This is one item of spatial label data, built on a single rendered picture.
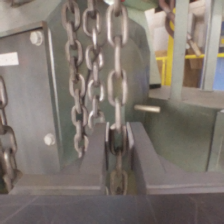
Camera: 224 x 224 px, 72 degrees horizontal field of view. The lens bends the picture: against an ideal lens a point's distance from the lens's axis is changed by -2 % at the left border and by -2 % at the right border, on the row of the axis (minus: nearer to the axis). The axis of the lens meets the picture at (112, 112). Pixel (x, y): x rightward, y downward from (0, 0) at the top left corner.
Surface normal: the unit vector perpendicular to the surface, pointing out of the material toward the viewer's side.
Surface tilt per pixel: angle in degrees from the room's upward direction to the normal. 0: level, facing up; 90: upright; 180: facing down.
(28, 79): 90
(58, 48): 90
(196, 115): 90
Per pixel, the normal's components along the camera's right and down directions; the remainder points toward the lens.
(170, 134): -0.75, 0.19
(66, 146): 0.87, 0.11
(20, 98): -0.48, 0.24
